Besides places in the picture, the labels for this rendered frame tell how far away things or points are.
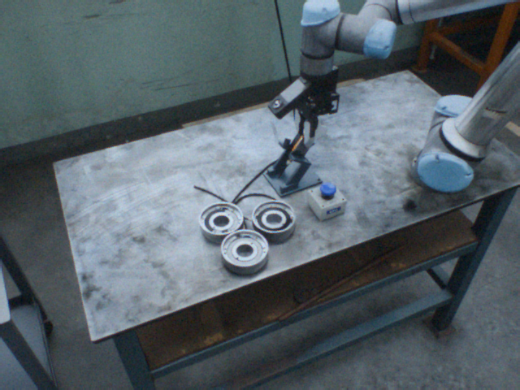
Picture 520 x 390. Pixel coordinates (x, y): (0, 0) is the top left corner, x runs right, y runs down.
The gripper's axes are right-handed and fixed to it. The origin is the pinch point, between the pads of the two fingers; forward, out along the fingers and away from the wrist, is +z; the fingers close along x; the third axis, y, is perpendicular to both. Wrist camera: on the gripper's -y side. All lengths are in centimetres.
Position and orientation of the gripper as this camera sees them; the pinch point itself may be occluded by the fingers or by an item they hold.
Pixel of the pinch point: (302, 140)
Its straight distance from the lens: 126.4
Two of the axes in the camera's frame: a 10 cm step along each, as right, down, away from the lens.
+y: 8.9, -3.2, 3.2
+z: 0.1, 7.2, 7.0
